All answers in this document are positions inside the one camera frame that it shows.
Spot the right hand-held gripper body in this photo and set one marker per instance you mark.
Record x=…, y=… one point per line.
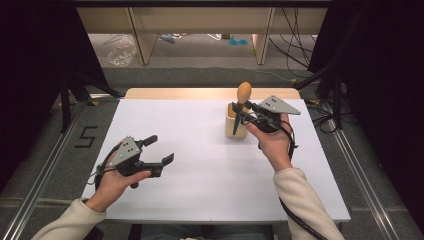
x=276, y=105

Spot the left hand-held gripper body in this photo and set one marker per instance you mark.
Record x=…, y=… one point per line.
x=128, y=151

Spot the cream square ceramic cup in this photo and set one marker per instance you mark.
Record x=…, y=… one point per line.
x=230, y=125

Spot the wooden spoon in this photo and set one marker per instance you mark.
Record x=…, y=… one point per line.
x=244, y=90

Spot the person's left hand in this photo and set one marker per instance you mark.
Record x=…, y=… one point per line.
x=111, y=186

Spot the person's right hand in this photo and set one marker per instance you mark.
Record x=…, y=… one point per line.
x=273, y=146

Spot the black metal stand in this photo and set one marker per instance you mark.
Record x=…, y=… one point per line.
x=333, y=86
x=71, y=90

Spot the blue round discs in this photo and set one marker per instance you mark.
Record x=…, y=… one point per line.
x=238, y=42

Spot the clear plastic bag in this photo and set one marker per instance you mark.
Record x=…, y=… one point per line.
x=122, y=51

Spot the beige office desk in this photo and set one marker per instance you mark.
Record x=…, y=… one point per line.
x=200, y=20

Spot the black curtain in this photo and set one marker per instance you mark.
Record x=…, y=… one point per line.
x=33, y=66
x=383, y=83

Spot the metal floor rail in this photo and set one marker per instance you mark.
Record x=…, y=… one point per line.
x=40, y=186
x=360, y=173

